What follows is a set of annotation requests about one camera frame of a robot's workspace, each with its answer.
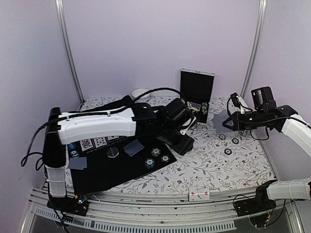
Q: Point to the left aluminium frame post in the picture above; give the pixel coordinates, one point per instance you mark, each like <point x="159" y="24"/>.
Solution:
<point x="59" y="4"/>

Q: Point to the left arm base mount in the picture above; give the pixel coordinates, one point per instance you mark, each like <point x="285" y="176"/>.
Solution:
<point x="77" y="205"/>

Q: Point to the aluminium poker case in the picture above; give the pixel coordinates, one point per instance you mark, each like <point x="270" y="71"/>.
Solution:
<point x="197" y="87"/>

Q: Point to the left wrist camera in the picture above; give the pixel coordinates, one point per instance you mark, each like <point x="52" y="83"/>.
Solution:
<point x="187" y="125"/>

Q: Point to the blue playing card deck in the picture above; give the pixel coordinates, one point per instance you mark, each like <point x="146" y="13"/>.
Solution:
<point x="217" y="122"/>

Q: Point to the blue round button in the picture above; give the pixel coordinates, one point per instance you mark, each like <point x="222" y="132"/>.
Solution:
<point x="71" y="146"/>

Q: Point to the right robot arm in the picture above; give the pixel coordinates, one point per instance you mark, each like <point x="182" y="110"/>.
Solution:
<point x="283" y="119"/>

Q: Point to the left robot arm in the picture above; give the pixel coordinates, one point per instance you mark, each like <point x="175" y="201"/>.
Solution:
<point x="131" y="119"/>

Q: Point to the face up king card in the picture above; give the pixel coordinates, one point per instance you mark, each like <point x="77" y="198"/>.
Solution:
<point x="86" y="144"/>

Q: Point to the black poker mat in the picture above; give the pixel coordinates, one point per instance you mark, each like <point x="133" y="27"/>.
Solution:
<point x="103" y="173"/>

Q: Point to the card box in case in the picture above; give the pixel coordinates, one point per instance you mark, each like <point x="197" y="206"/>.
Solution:
<point x="194" y="106"/>

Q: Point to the white ceramic bowl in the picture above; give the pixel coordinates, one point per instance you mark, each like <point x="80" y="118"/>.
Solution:
<point x="137" y="92"/>

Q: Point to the dealt card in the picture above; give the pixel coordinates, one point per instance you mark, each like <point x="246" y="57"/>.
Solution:
<point x="76" y="163"/>
<point x="132" y="148"/>

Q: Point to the face up ten card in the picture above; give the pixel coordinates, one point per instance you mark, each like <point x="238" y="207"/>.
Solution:
<point x="100" y="142"/>

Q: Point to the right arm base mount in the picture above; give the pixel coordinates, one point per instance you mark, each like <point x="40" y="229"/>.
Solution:
<point x="245" y="206"/>

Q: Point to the aluminium front rail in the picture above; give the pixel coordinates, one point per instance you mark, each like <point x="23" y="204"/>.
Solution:
<point x="116" y="212"/>

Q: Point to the clear dealer puck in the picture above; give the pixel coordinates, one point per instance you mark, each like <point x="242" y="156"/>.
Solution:
<point x="112" y="152"/>

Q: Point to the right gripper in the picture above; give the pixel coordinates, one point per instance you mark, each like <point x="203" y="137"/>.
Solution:
<point x="238" y="123"/>

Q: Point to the right aluminium frame post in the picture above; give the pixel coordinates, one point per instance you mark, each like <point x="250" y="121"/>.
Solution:
<point x="255" y="46"/>

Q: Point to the aluminium frame post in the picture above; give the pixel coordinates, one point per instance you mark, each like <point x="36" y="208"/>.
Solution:
<point x="59" y="4"/>
<point x="255" y="46"/>

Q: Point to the dropped face up card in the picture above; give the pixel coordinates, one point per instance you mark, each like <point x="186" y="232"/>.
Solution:
<point x="199" y="193"/>

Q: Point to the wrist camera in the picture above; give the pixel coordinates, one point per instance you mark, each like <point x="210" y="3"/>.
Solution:
<point x="187" y="125"/>
<point x="239" y="102"/>

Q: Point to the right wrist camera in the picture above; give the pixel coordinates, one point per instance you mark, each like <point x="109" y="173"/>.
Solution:
<point x="239" y="102"/>

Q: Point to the face up ace card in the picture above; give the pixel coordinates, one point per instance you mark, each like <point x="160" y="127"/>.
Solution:
<point x="112" y="138"/>

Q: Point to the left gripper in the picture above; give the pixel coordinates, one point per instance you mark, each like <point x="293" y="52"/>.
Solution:
<point x="184" y="147"/>

